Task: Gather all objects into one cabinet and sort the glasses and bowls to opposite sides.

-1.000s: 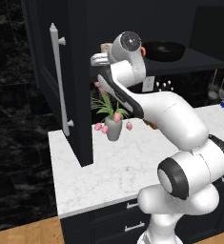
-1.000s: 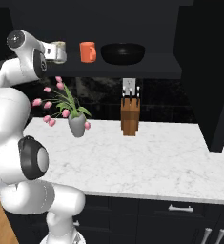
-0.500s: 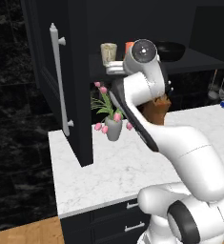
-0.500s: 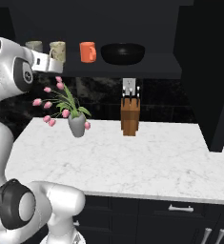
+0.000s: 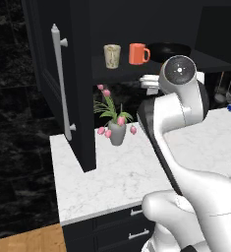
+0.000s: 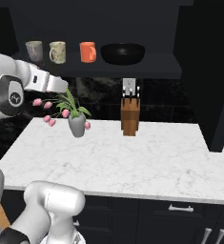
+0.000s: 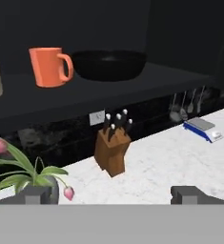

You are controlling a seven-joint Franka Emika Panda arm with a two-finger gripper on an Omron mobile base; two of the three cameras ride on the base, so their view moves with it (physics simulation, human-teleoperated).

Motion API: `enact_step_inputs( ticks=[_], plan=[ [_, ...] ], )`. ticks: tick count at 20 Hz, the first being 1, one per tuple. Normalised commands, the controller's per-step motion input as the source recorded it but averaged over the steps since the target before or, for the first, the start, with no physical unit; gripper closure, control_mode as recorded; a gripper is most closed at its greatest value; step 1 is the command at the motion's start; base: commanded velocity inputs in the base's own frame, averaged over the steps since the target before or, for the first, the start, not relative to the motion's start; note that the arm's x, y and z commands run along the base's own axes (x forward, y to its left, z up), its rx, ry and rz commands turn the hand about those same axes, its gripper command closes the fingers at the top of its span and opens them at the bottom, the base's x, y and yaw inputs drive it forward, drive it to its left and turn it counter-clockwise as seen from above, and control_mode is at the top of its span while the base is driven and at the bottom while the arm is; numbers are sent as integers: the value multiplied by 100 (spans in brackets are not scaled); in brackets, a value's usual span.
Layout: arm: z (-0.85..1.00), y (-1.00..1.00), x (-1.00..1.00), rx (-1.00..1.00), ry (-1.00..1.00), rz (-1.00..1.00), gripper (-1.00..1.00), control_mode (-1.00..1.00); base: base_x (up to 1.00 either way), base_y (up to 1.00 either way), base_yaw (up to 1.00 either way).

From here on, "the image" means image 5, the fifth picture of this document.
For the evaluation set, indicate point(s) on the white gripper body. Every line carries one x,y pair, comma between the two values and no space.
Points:
149,81

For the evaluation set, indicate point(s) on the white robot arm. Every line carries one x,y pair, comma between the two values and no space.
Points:
199,197

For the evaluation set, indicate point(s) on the black cabinet door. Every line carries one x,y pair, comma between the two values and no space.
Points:
220,32
79,98

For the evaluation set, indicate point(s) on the black base cabinet panel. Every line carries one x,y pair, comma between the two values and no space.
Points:
79,236

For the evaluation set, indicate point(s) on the orange mug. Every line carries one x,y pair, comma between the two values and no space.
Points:
137,54

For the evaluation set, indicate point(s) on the black bowl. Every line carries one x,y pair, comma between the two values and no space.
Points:
167,50

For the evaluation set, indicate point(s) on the beige marbled glass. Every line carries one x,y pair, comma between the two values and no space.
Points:
112,56

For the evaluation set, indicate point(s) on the grey vase with pink tulips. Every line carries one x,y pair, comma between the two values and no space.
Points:
117,133

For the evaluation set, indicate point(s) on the grey hanging ladle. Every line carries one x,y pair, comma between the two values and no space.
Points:
219,96

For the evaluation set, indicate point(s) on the grey hanging spoon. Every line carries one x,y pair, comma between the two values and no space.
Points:
229,95

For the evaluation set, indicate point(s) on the black drawer front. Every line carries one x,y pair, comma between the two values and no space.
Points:
113,216
113,238

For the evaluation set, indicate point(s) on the black wall cabinet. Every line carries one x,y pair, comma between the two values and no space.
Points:
127,19

